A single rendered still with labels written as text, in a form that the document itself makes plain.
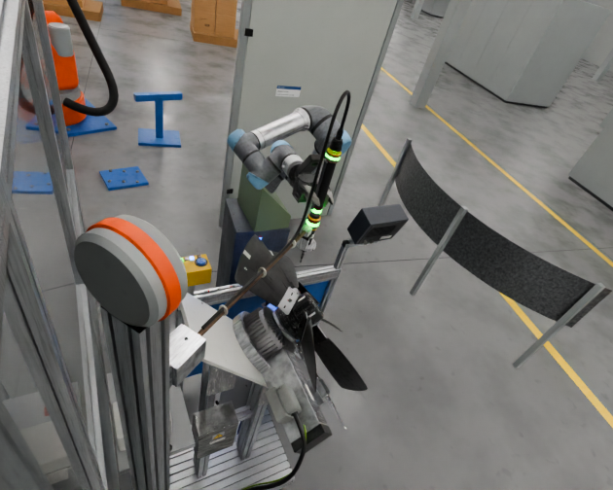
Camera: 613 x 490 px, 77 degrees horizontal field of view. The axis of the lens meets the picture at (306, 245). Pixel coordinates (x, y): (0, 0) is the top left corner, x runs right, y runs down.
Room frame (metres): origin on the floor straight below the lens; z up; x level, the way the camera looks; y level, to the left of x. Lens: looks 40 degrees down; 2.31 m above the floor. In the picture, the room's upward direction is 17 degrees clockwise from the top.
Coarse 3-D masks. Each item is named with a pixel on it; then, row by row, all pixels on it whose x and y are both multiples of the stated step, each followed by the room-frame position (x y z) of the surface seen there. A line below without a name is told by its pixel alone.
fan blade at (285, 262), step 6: (276, 252) 1.27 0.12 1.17; (282, 258) 1.24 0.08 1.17; (288, 258) 1.27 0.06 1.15; (282, 264) 1.18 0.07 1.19; (288, 264) 1.21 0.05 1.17; (282, 270) 1.15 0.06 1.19; (288, 270) 1.16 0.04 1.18; (294, 270) 1.19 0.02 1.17; (288, 276) 1.13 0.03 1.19; (294, 276) 1.14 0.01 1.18; (294, 282) 1.11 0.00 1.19
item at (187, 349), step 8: (176, 328) 0.48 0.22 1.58; (184, 328) 0.49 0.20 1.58; (176, 336) 0.46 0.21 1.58; (184, 336) 0.47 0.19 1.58; (192, 336) 0.47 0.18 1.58; (200, 336) 0.48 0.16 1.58; (176, 344) 0.44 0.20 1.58; (184, 344) 0.45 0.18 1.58; (192, 344) 0.45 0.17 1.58; (200, 344) 0.46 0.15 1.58; (176, 352) 0.43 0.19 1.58; (184, 352) 0.43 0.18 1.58; (192, 352) 0.44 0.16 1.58; (200, 352) 0.46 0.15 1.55; (176, 360) 0.41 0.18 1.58; (184, 360) 0.41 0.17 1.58; (192, 360) 0.43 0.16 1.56; (200, 360) 0.46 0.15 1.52; (176, 368) 0.39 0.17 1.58; (184, 368) 0.41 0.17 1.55; (192, 368) 0.43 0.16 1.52; (176, 376) 0.39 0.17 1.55; (184, 376) 0.41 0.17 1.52; (176, 384) 0.39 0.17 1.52
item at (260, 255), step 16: (256, 240) 1.02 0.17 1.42; (240, 256) 0.91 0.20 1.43; (256, 256) 0.96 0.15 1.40; (272, 256) 1.02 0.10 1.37; (240, 272) 0.86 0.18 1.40; (256, 272) 0.91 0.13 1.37; (272, 272) 0.96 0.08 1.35; (256, 288) 0.87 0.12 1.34; (272, 288) 0.92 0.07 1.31; (272, 304) 0.89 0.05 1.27
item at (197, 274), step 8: (192, 256) 1.19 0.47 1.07; (184, 264) 1.12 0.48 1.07; (192, 264) 1.14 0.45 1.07; (208, 264) 1.17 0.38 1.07; (192, 272) 1.10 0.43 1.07; (200, 272) 1.12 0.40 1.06; (208, 272) 1.14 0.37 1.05; (192, 280) 1.10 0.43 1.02; (200, 280) 1.12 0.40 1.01; (208, 280) 1.14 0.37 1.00
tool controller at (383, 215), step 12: (396, 204) 1.83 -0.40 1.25; (360, 216) 1.68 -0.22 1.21; (372, 216) 1.67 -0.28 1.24; (384, 216) 1.71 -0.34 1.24; (396, 216) 1.74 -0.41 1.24; (348, 228) 1.72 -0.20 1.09; (360, 228) 1.65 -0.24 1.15; (372, 228) 1.63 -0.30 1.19; (384, 228) 1.69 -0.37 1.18; (396, 228) 1.75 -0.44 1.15; (360, 240) 1.64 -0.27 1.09; (372, 240) 1.68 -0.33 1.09
